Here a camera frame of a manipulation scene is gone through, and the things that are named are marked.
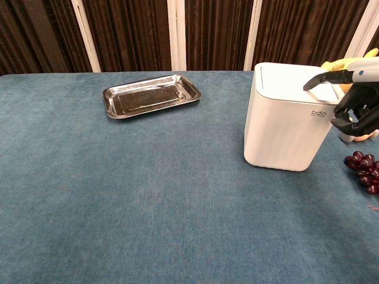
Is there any bunch of purple grapes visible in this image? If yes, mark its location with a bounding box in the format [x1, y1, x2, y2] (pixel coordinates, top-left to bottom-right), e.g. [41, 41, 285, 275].
[343, 150, 379, 211]

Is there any yellow plush toy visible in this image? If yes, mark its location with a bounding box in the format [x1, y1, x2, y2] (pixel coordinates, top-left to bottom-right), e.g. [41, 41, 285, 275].
[321, 48, 379, 92]

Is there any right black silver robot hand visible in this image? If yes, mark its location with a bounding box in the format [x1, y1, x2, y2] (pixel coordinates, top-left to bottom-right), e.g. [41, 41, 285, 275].
[303, 56, 379, 137]

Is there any white metal frame post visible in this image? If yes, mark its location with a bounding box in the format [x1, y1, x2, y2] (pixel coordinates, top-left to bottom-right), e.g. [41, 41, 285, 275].
[70, 0, 102, 73]
[167, 0, 187, 72]
[243, 0, 263, 71]
[343, 0, 372, 67]

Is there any white plastic container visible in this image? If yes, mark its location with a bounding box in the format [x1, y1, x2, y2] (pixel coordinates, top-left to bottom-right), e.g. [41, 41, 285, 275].
[243, 62, 346, 172]

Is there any blue fabric table mat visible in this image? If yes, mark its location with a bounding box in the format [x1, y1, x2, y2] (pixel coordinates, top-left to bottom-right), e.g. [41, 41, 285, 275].
[0, 70, 379, 284]

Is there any silver metal tray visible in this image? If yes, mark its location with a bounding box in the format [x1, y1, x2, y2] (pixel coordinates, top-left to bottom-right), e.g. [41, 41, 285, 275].
[102, 74, 203, 120]

